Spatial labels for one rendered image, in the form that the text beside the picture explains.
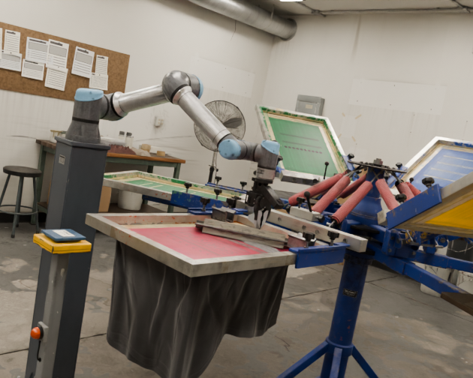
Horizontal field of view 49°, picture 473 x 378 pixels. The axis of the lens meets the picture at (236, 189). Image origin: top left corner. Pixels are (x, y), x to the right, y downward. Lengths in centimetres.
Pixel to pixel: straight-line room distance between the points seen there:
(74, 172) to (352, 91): 495
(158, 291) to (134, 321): 17
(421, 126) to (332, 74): 142
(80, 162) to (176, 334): 94
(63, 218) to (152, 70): 416
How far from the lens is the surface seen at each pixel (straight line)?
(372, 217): 269
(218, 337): 179
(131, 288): 187
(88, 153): 233
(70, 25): 578
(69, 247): 164
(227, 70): 711
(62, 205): 234
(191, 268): 147
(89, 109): 233
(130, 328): 191
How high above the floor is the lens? 140
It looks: 7 degrees down
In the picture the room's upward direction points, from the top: 10 degrees clockwise
